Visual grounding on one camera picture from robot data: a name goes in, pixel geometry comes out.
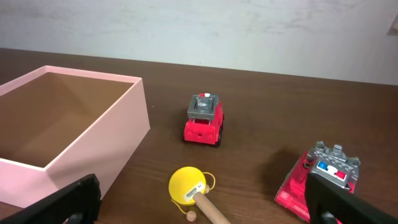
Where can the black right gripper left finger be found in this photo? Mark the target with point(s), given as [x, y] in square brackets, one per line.
[78, 202]

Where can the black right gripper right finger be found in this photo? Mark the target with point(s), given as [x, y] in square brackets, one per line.
[328, 203]

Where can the red toy car grey top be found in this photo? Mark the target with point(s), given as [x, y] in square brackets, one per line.
[330, 163]

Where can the small red toy truck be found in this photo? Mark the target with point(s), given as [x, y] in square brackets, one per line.
[205, 120]

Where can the pink open cardboard box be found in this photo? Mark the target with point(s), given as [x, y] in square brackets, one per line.
[60, 124]

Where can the yellow ball wooden stick toy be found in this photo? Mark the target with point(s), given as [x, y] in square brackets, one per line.
[189, 186]

